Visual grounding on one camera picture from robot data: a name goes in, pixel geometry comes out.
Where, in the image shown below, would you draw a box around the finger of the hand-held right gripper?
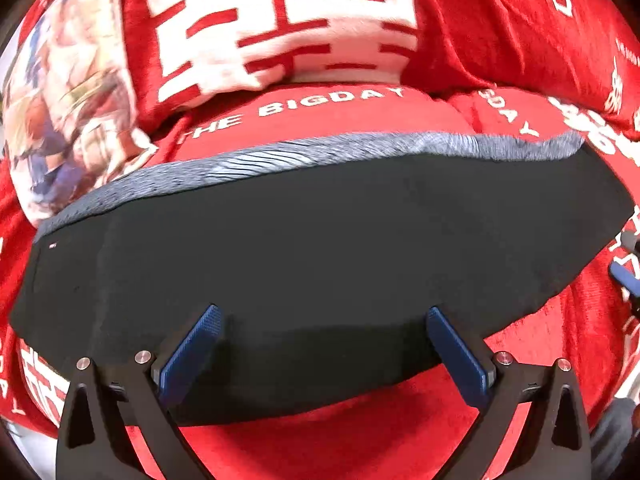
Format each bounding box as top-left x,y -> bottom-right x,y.
607,232 -> 640,320

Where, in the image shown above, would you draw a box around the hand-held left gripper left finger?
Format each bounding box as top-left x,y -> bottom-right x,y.
55,304 -> 224,480

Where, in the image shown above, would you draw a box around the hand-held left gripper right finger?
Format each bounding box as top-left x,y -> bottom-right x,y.
426,306 -> 592,480

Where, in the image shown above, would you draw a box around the black pants with grey trim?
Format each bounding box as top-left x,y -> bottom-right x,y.
10,131 -> 636,427

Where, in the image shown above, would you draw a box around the red printed blanket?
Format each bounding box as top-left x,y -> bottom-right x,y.
0,0 -> 640,480

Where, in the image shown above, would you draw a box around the person's right leg in jeans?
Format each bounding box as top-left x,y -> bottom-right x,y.
590,399 -> 638,467

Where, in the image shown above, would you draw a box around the picture printed pillow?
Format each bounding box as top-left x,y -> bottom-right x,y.
2,0 -> 157,228

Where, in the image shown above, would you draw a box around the red pillow with white character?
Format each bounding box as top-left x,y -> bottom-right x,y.
121,0 -> 483,112

